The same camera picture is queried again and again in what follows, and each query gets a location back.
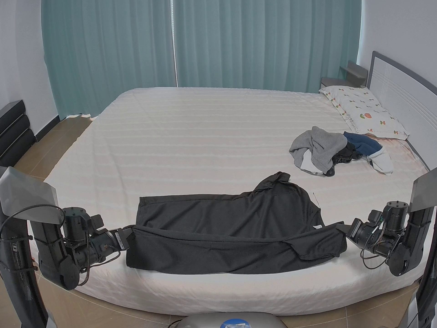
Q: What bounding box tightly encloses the black T-shirt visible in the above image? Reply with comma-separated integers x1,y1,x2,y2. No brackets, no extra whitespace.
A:
126,171,348,275

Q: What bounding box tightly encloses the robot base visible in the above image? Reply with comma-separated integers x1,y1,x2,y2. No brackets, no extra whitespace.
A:
178,313,287,328

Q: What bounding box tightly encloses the white printed pillow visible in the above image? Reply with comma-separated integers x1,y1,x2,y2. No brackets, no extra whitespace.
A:
318,85,410,140

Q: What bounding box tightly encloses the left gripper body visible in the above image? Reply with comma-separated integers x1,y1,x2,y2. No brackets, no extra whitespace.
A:
87,228,130,266

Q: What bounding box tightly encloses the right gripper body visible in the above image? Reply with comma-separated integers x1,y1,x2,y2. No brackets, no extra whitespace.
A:
348,218,387,256

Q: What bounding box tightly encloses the bed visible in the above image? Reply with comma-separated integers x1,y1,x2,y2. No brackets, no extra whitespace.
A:
43,50,437,315

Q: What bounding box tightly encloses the black chest of drawers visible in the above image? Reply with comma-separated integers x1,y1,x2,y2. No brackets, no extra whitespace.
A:
0,100,36,167

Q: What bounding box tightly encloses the blue-green curtain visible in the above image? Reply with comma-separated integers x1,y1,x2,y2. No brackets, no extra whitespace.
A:
173,0,363,95
40,0,177,120

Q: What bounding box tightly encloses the pile of clothes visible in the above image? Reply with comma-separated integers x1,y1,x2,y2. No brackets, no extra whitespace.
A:
289,126,394,177

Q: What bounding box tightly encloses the grey bedside table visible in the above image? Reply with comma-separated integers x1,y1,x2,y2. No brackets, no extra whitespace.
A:
321,60,368,88

